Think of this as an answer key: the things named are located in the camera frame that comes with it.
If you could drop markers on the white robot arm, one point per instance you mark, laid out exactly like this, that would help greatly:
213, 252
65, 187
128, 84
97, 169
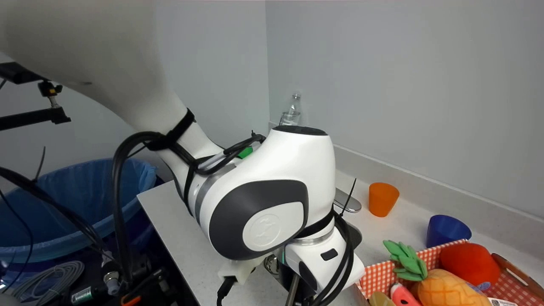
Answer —
276, 199

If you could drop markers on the watermelon slice plush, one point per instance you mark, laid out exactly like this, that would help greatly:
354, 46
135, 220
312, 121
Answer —
402, 296

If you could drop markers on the orange pineapple plush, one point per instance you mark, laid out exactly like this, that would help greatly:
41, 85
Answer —
431, 288

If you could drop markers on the red patterned cardboard basket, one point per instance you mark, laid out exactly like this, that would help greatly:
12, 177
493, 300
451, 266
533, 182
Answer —
514, 288

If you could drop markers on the chrome sink faucet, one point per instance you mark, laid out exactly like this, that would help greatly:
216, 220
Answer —
347, 201

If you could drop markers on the orange plastic cup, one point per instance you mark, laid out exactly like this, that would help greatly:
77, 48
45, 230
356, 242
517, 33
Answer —
381, 198

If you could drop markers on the blue plastic cup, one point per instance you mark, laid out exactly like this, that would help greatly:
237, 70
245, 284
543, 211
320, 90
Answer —
446, 228

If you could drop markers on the blue trash bin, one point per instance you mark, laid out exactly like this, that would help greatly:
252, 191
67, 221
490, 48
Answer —
84, 189

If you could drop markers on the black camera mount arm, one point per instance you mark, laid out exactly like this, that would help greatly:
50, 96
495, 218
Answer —
38, 97

